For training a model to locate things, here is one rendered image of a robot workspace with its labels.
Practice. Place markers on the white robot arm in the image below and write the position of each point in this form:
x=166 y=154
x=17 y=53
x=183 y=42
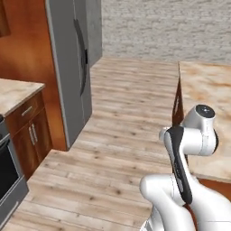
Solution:
x=168 y=195

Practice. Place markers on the grey fridge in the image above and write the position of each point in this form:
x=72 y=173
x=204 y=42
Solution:
x=67 y=75

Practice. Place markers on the brown wooden dining counter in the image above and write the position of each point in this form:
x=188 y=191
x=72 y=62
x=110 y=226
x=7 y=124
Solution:
x=178 y=108

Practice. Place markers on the tall brown wooden panel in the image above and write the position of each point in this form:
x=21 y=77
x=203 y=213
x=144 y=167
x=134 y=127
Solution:
x=30 y=51

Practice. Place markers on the black and grey oven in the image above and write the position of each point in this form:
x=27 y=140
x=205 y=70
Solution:
x=7 y=177

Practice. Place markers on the brown wooden cupboard run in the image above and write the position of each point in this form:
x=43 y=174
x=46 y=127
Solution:
x=36 y=135

